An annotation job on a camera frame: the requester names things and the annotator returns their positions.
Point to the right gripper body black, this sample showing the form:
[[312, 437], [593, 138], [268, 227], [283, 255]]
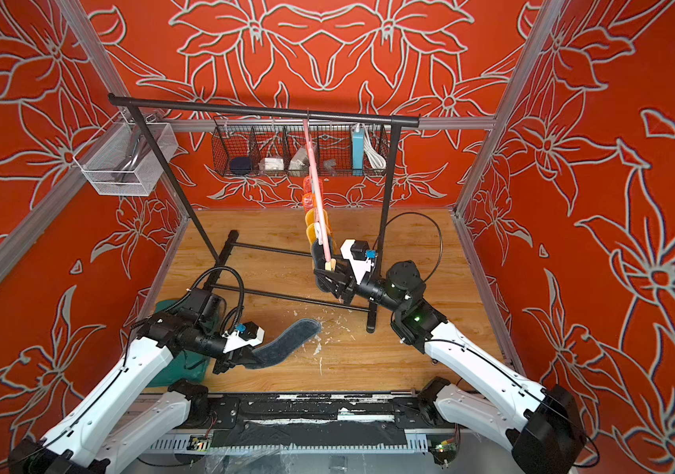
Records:
[[351, 291]]

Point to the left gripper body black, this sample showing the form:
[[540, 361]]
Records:
[[227, 361]]

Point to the dark grey insole front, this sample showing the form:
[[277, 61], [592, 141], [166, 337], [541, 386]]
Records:
[[286, 344]]

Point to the dark grey insole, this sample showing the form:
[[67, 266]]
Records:
[[319, 259], [286, 344]]

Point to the pink clip hanger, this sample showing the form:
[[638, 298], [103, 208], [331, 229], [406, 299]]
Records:
[[317, 191]]

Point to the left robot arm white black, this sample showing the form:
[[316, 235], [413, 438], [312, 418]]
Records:
[[90, 440]]

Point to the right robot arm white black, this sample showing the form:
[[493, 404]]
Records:
[[541, 427]]

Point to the yellow insole front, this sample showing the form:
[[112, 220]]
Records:
[[313, 232]]

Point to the yellow insole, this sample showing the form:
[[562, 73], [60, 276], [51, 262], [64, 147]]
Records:
[[312, 216], [313, 232]]

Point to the green plastic tool case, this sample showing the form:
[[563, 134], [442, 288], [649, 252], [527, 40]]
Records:
[[189, 366]]

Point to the yellow insole rear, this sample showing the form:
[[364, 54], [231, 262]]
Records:
[[312, 216]]

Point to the red insole front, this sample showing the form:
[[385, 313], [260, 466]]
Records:
[[309, 201]]

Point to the grey item in basket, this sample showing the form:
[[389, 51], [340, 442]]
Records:
[[299, 164]]

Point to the white box in basket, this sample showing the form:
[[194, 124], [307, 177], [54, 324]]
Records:
[[273, 164]]

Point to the light blue box in basket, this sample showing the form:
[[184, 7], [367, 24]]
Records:
[[357, 149]]

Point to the dark blue round item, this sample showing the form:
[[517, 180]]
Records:
[[240, 166]]

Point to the black metal clothes rack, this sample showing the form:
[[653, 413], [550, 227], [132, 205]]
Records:
[[260, 187]]

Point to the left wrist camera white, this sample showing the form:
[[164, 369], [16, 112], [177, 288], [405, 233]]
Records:
[[244, 335]]

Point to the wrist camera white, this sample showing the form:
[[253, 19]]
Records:
[[244, 335], [361, 257]]

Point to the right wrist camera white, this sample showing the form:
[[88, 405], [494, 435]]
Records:
[[361, 257]]

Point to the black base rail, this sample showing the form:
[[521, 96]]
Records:
[[317, 421]]

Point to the black wire wall basket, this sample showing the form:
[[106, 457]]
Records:
[[293, 150]]

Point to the white mesh wall basket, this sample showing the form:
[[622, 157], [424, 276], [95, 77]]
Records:
[[121, 163]]

